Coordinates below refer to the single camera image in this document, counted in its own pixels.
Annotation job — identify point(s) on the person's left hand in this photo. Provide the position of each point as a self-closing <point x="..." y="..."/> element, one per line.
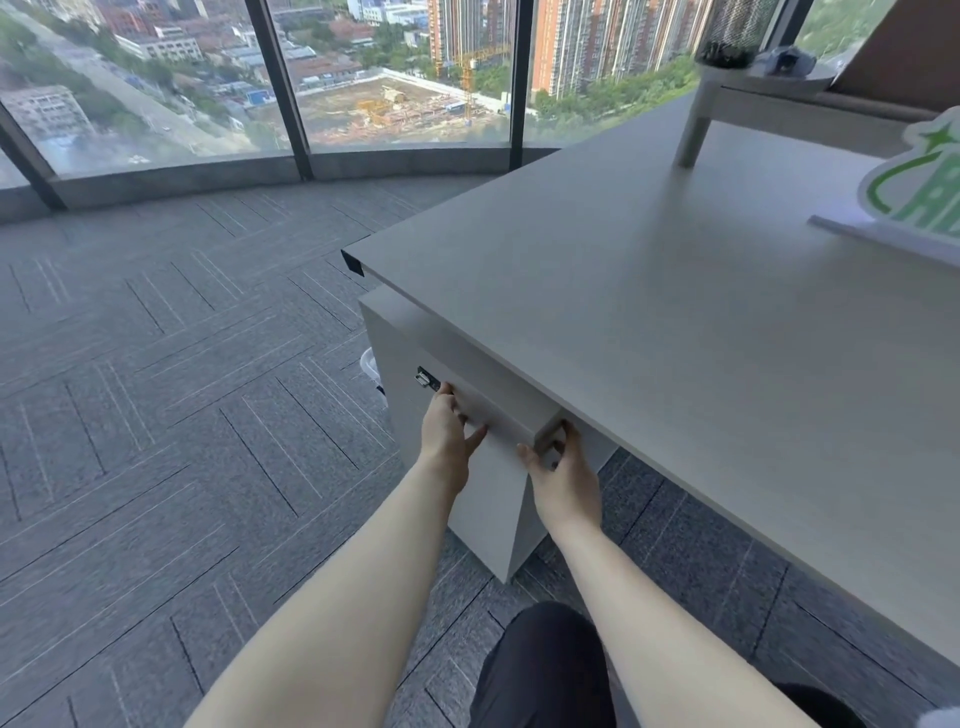
<point x="441" y="442"/>

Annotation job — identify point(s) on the person's right hand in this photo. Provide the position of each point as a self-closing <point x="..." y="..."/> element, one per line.
<point x="566" y="491"/>

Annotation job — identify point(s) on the person's left thumb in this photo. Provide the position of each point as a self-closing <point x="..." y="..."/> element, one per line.
<point x="475" y="440"/>

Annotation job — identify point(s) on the person's right thumb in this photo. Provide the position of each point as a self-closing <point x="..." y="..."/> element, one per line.
<point x="534" y="458"/>

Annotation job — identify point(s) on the grey cabinet drawer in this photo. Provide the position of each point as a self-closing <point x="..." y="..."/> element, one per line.
<point x="480" y="382"/>

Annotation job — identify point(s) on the person's right forearm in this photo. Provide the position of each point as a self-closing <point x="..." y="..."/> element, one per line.
<point x="660" y="630"/>

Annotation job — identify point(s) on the person's left forearm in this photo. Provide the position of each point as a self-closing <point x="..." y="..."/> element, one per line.
<point x="337" y="600"/>

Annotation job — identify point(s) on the grey under-desk cabinet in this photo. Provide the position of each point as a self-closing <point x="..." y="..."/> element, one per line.
<point x="495" y="517"/>

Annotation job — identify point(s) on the black cabinet lock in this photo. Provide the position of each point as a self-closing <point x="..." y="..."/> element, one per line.
<point x="427" y="379"/>

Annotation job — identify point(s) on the black trousers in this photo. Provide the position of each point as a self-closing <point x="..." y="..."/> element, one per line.
<point x="544" y="667"/>

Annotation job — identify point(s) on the dark window mullion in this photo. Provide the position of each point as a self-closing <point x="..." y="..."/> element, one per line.
<point x="795" y="19"/>
<point x="521" y="75"/>
<point x="26" y="161"/>
<point x="281" y="82"/>

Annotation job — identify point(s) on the white desk riser stand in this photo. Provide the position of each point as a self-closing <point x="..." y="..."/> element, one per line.
<point x="795" y="105"/>

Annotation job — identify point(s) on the green and white sign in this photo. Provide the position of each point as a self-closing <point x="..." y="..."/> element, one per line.
<point x="911" y="195"/>

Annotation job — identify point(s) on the small grey device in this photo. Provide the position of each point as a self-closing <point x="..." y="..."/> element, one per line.
<point x="785" y="60"/>

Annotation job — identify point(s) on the black mesh pen holder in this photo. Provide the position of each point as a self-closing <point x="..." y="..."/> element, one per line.
<point x="735" y="30"/>

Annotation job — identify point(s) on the white cloth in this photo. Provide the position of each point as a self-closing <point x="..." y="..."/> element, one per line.
<point x="941" y="716"/>

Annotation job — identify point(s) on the brown board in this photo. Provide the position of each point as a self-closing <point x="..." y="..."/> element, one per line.
<point x="907" y="52"/>

